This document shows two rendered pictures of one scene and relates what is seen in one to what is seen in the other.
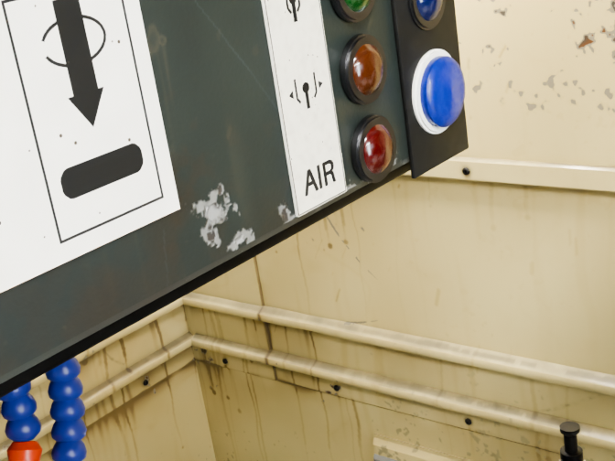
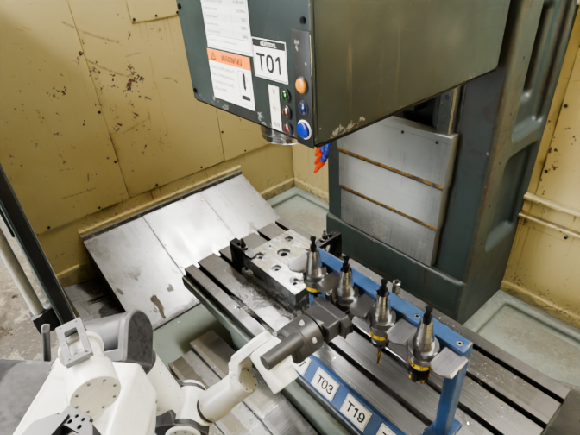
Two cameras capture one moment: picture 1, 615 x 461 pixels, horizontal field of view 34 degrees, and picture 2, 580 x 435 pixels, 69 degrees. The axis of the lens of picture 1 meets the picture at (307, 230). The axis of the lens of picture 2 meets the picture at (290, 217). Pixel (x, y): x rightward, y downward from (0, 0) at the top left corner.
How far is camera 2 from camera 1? 0.96 m
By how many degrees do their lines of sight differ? 88
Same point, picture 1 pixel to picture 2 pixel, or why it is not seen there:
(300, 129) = (274, 114)
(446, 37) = (308, 120)
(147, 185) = (251, 104)
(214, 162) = (260, 108)
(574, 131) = not seen: outside the picture
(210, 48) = (261, 91)
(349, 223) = not seen: outside the picture
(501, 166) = not seen: outside the picture
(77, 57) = (244, 81)
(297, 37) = (274, 97)
